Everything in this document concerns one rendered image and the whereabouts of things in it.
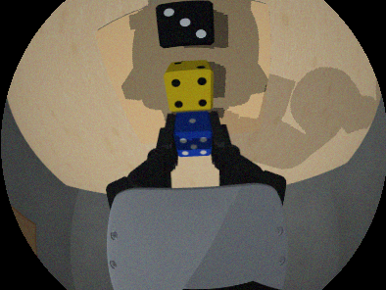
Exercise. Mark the yellow die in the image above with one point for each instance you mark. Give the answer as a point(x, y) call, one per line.
point(189, 86)

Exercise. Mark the blue die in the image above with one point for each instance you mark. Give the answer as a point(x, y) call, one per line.
point(193, 134)

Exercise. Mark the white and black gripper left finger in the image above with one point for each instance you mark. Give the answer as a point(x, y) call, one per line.
point(155, 172)

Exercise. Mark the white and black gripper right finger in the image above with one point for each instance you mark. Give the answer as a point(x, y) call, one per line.
point(237, 169)

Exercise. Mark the tan flat mat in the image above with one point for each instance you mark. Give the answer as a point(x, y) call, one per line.
point(239, 57)

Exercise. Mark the black die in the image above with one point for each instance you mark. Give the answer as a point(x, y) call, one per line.
point(185, 23)

